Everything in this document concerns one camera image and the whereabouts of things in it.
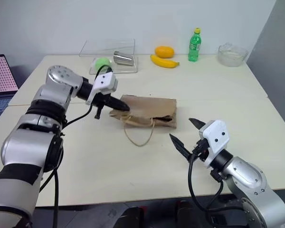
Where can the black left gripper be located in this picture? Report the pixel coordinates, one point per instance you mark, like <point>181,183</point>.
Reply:
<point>102,100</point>

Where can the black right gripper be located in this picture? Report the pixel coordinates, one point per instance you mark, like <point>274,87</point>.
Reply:
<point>200,149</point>

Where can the brown paper bag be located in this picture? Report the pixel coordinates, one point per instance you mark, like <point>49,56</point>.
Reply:
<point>149,107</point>

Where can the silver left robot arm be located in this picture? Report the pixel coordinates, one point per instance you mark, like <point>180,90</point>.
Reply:
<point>50,95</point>

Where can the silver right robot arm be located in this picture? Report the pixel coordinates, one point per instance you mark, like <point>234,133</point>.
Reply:
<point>251,180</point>

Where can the green round item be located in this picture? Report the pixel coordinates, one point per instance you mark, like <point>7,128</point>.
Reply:
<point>102,62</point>

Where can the clear acrylic box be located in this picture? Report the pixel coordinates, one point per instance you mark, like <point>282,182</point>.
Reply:
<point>130,69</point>

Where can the silver metal cup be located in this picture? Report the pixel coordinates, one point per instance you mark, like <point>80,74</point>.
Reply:
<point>123,58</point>

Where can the yellow banana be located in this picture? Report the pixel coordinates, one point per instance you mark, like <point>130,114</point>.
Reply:
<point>164,63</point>

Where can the orange mango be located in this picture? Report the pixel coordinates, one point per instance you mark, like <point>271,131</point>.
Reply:
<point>165,51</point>

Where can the dark rounded shape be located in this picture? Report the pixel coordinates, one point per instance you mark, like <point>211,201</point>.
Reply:
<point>185,215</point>
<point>128,217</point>

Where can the green plastic bottle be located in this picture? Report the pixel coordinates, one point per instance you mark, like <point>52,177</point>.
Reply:
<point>194,47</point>

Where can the clear glass bowl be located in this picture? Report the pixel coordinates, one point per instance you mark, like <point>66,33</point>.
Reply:
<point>231,55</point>

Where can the laptop with pink screen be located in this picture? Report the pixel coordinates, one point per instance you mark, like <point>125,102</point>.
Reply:
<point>0,73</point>

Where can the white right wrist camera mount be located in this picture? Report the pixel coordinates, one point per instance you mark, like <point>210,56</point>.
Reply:
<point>215,135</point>

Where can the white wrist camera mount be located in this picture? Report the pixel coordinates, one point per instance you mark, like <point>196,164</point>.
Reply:
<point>215,135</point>
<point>105,82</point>

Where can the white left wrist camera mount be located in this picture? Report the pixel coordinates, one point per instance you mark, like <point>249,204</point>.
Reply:
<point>105,82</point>

